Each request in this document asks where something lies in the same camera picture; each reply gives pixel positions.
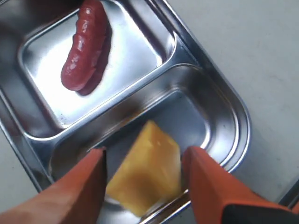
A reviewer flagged red toy sausage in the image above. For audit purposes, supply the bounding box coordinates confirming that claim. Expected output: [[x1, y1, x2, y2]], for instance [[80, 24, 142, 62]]
[[61, 0, 112, 96]]

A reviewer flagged dark transparent box lid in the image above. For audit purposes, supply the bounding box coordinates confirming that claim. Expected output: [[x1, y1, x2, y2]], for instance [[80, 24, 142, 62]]
[[278, 176, 299, 210]]

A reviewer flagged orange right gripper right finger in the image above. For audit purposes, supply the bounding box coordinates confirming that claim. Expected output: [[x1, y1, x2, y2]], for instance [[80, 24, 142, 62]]
[[182, 146, 299, 224]]

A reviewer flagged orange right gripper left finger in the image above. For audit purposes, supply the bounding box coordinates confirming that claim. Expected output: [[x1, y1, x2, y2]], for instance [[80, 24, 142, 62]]
[[0, 147, 107, 224]]

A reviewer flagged stainless steel lunch box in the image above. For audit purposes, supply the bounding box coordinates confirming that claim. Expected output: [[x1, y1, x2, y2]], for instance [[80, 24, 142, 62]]
[[0, 0, 251, 224]]

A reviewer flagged yellow toy cheese wedge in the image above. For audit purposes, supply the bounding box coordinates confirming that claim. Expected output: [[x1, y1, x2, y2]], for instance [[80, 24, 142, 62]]
[[106, 120, 182, 217]]

